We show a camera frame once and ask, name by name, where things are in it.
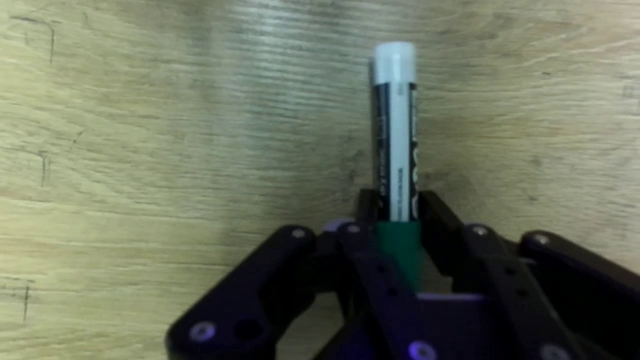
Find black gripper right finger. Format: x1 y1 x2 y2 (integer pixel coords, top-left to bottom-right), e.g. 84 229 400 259
415 188 640 360

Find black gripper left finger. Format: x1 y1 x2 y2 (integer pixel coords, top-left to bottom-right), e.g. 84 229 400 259
164 188 418 360

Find green capped white marker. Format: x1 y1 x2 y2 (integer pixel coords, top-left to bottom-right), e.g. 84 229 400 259
368 40 424 296

